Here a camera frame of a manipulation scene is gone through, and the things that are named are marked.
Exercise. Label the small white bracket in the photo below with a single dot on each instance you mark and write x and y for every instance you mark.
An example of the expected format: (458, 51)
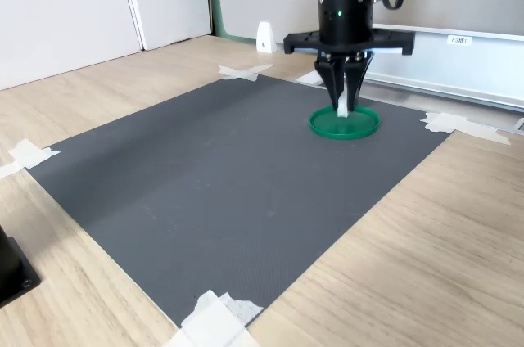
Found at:
(265, 38)

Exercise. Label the round green lid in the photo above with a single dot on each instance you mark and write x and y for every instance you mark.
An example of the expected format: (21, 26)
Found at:
(362, 128)

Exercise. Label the small white plastic terminal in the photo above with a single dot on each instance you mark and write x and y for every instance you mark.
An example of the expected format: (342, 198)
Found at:
(343, 112)

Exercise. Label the white tape cross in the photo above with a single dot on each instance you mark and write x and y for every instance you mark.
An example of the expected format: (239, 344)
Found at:
(209, 322)
(442, 123)
(26, 152)
(245, 73)

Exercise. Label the dark grey mat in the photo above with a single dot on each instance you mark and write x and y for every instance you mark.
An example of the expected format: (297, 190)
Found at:
(225, 199)

